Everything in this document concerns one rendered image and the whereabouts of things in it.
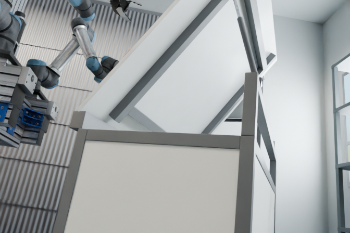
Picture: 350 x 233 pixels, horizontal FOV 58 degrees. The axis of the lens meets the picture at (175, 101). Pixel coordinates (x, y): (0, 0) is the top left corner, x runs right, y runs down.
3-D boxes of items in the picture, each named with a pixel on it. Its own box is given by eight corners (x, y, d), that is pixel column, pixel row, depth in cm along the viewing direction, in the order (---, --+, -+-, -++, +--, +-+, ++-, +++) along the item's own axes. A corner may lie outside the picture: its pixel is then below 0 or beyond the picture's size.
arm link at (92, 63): (77, 7, 211) (101, 62, 191) (85, 16, 221) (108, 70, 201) (62, 14, 211) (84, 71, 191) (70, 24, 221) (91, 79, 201)
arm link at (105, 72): (88, 75, 203) (97, 61, 205) (95, 82, 213) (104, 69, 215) (98, 79, 200) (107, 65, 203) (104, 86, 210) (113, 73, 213)
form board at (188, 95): (182, 170, 214) (179, 168, 215) (277, 60, 221) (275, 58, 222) (78, 112, 112) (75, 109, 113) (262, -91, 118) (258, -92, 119)
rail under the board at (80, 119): (69, 127, 111) (73, 110, 113) (177, 178, 213) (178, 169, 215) (82, 128, 109) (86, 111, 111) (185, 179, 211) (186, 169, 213)
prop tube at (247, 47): (253, 87, 109) (235, 17, 122) (254, 90, 111) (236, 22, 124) (262, 84, 108) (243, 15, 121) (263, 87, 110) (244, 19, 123)
